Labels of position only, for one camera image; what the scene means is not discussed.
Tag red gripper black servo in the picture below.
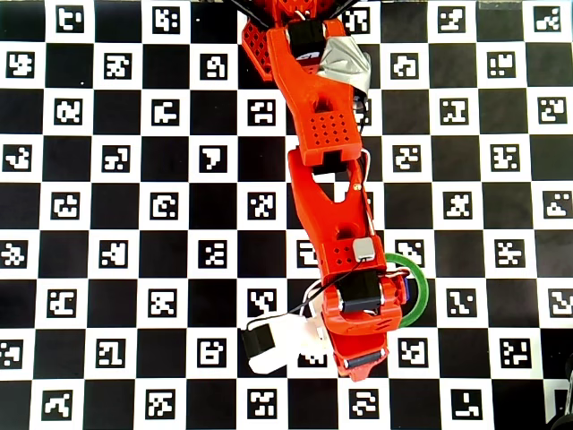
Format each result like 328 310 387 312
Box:
321 271 404 383

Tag red perforated robot base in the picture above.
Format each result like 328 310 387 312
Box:
241 20 275 82

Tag black white checkerboard marker mat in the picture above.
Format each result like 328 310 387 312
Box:
0 0 573 430

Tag translucent tape strip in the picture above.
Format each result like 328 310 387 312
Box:
477 0 524 11

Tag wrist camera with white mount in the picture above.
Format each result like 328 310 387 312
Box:
240 297 335 375

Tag thin black camera cable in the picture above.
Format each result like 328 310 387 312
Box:
244 254 377 328

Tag green flat plastic ring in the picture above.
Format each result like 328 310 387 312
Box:
383 253 430 328

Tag white red servo wires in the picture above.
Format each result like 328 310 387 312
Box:
351 87 377 238

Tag grey duct tape patch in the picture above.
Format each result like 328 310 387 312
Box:
318 35 373 98

